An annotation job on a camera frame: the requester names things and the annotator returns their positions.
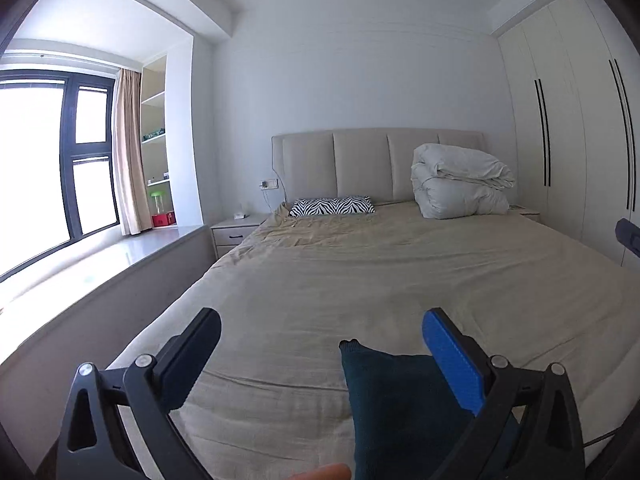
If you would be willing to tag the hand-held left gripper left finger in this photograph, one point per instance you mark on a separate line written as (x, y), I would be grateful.
(192, 360)

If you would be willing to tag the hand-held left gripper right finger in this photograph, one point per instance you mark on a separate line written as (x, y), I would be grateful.
(452, 360)

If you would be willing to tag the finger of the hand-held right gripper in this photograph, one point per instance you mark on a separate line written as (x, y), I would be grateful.
(629, 235)

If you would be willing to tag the dark teal knit sweater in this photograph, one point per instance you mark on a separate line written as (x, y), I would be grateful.
(390, 410)

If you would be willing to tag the person's left hand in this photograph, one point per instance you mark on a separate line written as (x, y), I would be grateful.
(322, 473)

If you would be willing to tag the white built-in wardrobe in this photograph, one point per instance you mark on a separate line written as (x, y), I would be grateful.
(575, 135)

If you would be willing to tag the white window sill bench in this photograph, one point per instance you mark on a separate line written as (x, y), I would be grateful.
(100, 280)

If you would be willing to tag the white nightstand with drawer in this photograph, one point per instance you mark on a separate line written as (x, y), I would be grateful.
(235, 235)

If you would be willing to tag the bed with beige sheet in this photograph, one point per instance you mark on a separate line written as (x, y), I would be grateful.
(350, 270)

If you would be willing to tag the red box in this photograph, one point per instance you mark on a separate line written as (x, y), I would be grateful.
(162, 220)

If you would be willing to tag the clear jar with green lid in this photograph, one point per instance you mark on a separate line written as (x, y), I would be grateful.
(157, 204)

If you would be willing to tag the white folded duvet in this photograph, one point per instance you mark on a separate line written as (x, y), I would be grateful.
(460, 185)

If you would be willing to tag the zebra striped pillow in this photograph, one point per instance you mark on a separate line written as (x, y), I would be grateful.
(332, 206)

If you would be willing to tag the beige curtain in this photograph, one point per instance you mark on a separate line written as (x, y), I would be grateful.
(127, 160)

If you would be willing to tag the beige padded headboard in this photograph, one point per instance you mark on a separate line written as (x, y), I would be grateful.
(360, 165)

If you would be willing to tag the black framed window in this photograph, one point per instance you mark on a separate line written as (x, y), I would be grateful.
(67, 160)

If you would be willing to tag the white built-in open shelf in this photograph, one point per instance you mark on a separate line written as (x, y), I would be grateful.
(155, 110)

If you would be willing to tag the wall socket panel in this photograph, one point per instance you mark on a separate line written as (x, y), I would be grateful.
(268, 184)

